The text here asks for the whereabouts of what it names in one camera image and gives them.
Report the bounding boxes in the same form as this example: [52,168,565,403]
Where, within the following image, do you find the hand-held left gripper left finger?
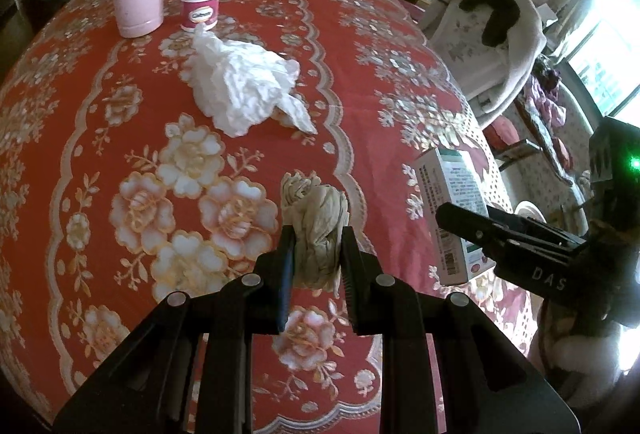
[52,224,297,434]

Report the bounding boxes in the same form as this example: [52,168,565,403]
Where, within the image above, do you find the floral sofa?
[515,64,596,215]

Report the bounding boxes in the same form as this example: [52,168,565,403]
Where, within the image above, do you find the window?
[567,9,640,120]

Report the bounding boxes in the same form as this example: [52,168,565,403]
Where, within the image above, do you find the red floral tablecloth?
[0,0,538,434]

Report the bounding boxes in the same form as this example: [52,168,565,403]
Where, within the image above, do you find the beige cloth ball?
[279,170,351,292]

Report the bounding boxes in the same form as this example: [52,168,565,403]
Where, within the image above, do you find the floral upholstered chair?
[420,0,516,115]

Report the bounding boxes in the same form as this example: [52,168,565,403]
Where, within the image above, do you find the person's right forearm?
[530,304,631,410]

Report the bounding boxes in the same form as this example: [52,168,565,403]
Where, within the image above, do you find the black garment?
[460,0,522,47]

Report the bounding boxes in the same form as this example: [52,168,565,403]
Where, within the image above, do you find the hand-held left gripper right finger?
[340,226,576,434]

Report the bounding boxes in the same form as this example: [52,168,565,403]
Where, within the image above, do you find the green and white box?
[412,148,490,286]

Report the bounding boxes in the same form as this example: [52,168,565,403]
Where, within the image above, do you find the white crumpled tissue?
[182,24,318,138]

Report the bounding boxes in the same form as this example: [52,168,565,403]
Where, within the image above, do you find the pink clothes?
[530,64,568,130]

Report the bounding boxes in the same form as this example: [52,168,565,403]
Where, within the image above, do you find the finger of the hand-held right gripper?
[487,206,587,255]
[435,201,502,262]

